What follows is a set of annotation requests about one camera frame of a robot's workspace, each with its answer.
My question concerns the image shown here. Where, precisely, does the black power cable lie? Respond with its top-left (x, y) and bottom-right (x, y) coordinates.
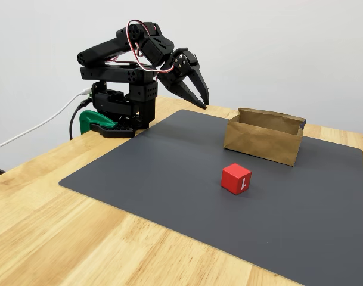
top-left (69, 100), bottom-right (92, 141)

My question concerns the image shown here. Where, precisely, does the red white black servo wire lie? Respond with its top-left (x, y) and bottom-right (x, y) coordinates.
top-left (105, 19), bottom-right (176, 74)

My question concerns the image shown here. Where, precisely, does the green table clamp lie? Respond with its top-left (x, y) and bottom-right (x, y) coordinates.
top-left (79, 110), bottom-right (119, 135)

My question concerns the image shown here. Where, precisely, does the white usb cable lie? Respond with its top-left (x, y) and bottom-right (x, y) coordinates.
top-left (0, 88), bottom-right (91, 153)

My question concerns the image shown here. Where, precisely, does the dark grey rubber mat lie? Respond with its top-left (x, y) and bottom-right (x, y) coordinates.
top-left (58, 108), bottom-right (363, 286)

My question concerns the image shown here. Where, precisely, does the brown paper box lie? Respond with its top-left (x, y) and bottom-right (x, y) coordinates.
top-left (223, 107), bottom-right (307, 167)

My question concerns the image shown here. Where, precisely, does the small red block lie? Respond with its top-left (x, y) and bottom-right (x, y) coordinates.
top-left (220, 163), bottom-right (253, 196)

